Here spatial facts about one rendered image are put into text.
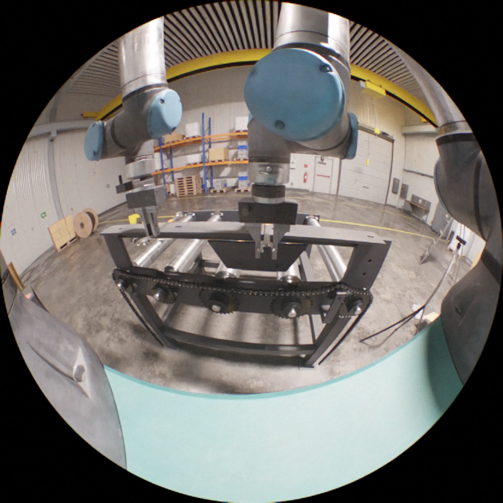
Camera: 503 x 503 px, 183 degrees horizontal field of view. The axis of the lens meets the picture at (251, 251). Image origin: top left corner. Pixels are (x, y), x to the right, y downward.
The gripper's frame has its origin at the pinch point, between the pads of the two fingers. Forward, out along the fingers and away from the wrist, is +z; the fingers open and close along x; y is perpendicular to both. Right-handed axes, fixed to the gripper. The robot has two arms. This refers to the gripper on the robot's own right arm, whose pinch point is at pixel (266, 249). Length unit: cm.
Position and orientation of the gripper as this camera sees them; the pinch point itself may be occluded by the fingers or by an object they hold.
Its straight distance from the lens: 41.3
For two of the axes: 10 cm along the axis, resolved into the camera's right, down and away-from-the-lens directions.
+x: 9.9, 0.5, -0.9
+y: -1.1, 5.2, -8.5
